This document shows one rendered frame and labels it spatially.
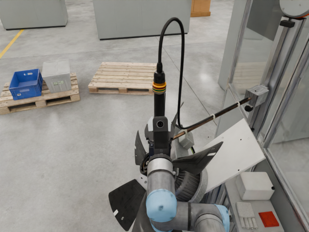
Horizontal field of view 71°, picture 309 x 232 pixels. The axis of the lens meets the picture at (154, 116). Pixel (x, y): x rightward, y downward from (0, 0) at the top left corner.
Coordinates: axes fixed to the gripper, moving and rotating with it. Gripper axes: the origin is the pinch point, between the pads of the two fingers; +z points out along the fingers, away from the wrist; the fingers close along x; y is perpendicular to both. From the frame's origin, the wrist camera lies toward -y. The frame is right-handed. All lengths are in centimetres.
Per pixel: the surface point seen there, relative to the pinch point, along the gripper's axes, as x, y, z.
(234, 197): 46, 69, 10
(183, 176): 12.1, 37.9, 2.3
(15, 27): -429, 151, 631
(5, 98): -237, 142, 225
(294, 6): 56, -29, 36
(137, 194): -10, 49, -1
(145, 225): -5.3, 38.8, -20.6
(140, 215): -7.6, 38.9, -16.3
